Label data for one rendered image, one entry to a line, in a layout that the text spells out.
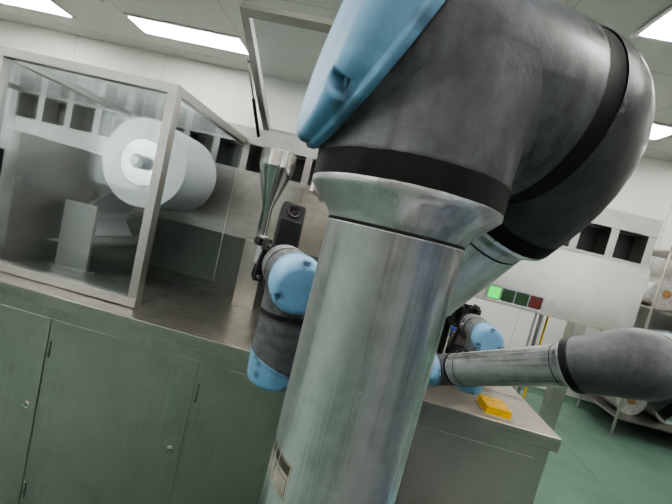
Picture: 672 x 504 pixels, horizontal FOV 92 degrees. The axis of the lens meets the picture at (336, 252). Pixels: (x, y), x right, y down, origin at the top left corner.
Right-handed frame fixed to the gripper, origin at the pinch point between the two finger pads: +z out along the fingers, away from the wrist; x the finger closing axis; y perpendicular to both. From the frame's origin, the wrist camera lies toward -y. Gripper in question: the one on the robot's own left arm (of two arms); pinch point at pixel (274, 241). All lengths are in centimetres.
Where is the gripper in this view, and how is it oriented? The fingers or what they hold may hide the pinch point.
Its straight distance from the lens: 76.0
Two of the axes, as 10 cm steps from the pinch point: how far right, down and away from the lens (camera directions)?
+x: 8.9, 3.1, 3.3
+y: -3.4, 9.4, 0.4
